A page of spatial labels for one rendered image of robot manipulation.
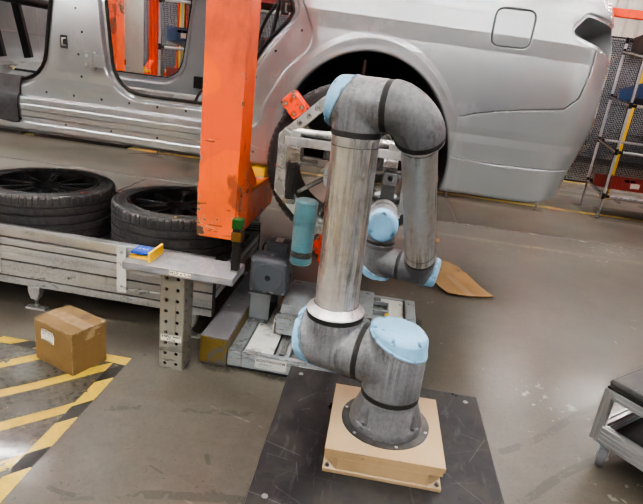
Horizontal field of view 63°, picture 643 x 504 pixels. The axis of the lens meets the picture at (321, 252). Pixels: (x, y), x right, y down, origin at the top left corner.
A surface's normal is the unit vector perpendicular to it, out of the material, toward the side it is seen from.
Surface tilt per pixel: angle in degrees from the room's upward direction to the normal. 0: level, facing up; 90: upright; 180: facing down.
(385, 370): 89
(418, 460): 1
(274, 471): 0
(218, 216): 90
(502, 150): 90
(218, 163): 90
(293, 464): 0
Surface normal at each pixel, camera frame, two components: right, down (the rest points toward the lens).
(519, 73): -0.14, 0.31
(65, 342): -0.48, 0.24
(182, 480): 0.11, -0.94
